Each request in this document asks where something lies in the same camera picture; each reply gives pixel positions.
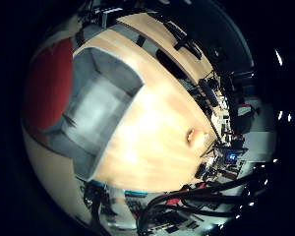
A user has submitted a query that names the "red cloth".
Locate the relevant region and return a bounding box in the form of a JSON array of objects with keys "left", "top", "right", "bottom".
[{"left": 22, "top": 36, "right": 75, "bottom": 141}]

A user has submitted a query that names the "grey fabric container bin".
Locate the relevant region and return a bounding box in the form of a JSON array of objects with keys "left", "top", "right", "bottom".
[{"left": 43, "top": 46, "right": 146, "bottom": 182}]

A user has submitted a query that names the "tan plush toy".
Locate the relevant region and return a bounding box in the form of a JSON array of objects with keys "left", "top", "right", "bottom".
[{"left": 185, "top": 128, "right": 199, "bottom": 147}]

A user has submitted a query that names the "wooden side desk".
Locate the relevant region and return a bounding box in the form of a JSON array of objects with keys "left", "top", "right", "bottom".
[{"left": 117, "top": 12, "right": 215, "bottom": 86}]

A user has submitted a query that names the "device with blue screen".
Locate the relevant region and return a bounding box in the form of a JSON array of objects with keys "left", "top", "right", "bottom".
[{"left": 219, "top": 147, "right": 245, "bottom": 166}]

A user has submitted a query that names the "black office chair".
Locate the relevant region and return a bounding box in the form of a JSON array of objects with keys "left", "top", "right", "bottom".
[{"left": 228, "top": 97, "right": 259, "bottom": 136}]

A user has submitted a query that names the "black robot cable harness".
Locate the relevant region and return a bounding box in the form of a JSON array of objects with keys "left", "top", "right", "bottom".
[{"left": 136, "top": 170, "right": 273, "bottom": 232}]

